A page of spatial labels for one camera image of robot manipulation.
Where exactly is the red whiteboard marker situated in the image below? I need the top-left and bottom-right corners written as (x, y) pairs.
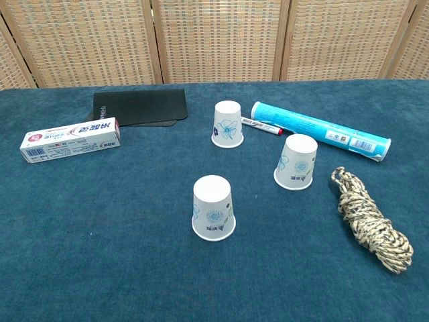
top-left (240, 116), bottom-right (284, 136)

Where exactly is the white red toothpaste box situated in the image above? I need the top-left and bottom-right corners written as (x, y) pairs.
top-left (19, 117), bottom-right (121, 164)

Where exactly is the light blue cylindrical tube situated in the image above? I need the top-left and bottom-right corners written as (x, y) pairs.
top-left (251, 101), bottom-right (392, 163)

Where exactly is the blue tablecloth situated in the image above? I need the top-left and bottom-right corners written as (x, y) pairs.
top-left (0, 79), bottom-right (429, 322)

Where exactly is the white paper cup blue dandelion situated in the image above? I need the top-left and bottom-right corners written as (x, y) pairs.
top-left (273, 133), bottom-right (318, 191)
top-left (191, 174), bottom-right (237, 242)

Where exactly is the beige black rope bundle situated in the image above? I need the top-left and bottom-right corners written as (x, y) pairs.
top-left (330, 166), bottom-right (414, 275)

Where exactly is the black notebook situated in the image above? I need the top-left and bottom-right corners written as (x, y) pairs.
top-left (87, 88), bottom-right (188, 127)

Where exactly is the white paper cup large flower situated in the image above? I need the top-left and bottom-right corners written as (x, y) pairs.
top-left (210, 100), bottom-right (245, 148)

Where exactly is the woven wooden folding screen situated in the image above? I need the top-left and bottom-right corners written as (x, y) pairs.
top-left (0, 0), bottom-right (429, 89)

